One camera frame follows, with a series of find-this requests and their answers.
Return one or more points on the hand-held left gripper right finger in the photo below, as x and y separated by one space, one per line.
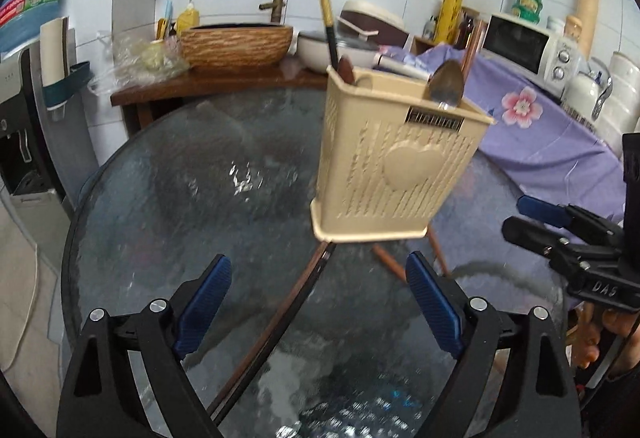
432 298

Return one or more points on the stack of white bowls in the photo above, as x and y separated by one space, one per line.
620 92

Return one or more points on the green instant noodle cup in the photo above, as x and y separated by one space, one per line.
526 14
529 1

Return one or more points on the brown woven vessel sink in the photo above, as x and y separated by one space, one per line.
235 46

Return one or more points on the brown glass bottle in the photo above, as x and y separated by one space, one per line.
467 31

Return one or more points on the black chopstick gold band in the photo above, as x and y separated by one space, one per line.
328 17

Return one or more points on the metal spoon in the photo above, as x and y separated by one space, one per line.
446 82

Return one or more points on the purple floral cloth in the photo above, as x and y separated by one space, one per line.
530 132

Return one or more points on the brass faucet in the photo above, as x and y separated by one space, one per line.
274 5

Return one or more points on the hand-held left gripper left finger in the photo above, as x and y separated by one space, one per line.
205 303

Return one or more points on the beige plastic utensil holder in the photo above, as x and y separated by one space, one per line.
395 157

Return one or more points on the blue toothbrush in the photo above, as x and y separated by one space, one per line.
167 15

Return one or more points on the tall beige cup stack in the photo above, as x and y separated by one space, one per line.
587 2

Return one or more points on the grey water dispenser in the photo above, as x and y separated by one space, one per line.
20 127

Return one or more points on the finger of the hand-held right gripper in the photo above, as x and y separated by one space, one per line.
525 230
542 210

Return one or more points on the small wooden shelf box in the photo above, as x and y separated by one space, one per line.
425 42

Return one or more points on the clear plastic bags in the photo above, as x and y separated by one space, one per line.
140 57

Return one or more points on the round glass table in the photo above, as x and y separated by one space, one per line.
200 178

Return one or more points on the dark wooden counter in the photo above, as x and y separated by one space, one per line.
215 85

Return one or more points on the dark teal cup holder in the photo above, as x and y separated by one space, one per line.
70 86

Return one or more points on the brown wooden chopstick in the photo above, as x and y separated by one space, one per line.
346 70

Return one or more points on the white electric kettle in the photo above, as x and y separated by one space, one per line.
582 92

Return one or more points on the person's right hand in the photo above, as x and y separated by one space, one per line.
587 343

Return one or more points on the yellow cup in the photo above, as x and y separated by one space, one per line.
161 28

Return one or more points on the yellow wrap roll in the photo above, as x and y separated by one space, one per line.
451 12

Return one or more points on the small clear bottle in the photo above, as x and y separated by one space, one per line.
430 26

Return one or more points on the yellow lid jar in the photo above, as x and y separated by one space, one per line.
573 26

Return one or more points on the white paper cup stack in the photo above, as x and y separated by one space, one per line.
54 47

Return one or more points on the white microwave oven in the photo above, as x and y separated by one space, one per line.
530 50

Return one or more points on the white jar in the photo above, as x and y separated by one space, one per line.
555 23

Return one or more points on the yellow soap pump bottle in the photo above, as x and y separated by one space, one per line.
187 19

